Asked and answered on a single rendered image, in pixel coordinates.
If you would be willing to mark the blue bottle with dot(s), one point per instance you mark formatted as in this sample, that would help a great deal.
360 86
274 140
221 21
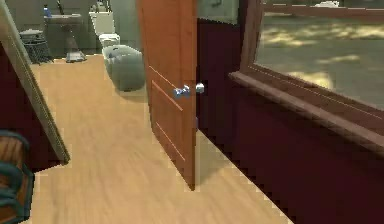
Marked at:
47 12

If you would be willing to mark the white toilet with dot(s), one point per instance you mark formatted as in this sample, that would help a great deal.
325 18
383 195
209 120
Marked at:
124 66

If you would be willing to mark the grey pedestal sink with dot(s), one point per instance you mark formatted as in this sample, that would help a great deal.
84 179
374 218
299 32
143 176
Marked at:
65 26

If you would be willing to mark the orange wooden room door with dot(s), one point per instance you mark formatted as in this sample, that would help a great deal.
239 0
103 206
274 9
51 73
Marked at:
170 66

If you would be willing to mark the wooden chair with teal frame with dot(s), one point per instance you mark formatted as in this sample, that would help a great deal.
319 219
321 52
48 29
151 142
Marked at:
13 180

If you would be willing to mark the brown framed window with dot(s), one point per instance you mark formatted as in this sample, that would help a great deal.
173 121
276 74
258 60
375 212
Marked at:
320 60

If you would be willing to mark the silver round door knob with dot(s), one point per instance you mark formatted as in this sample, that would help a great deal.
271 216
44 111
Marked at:
182 91
200 88

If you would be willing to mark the grey floor scale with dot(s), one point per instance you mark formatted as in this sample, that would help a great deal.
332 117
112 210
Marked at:
75 57

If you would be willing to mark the black sink faucet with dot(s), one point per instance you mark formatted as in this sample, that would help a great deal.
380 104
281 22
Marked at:
60 7

